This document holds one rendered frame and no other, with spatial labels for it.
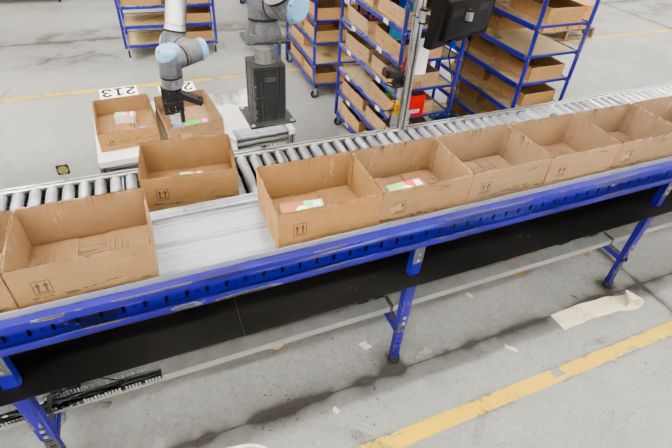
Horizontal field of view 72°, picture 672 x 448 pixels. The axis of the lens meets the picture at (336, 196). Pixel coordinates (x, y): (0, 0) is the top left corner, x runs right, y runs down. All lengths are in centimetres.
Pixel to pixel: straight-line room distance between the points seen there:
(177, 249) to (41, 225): 44
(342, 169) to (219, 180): 52
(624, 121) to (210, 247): 218
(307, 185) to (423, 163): 54
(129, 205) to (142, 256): 29
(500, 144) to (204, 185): 136
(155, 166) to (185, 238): 65
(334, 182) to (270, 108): 84
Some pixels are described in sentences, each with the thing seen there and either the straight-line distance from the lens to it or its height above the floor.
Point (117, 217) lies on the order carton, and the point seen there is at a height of 94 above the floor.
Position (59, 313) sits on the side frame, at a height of 91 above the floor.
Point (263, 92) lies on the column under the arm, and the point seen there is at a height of 94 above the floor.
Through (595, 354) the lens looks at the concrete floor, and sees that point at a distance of 287.
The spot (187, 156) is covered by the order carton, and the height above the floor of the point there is 82.
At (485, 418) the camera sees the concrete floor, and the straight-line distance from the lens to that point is 243.
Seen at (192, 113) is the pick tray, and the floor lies 76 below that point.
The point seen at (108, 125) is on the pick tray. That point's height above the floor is 76.
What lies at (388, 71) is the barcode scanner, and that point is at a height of 109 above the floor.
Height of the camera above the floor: 205
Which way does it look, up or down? 38 degrees down
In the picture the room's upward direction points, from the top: 4 degrees clockwise
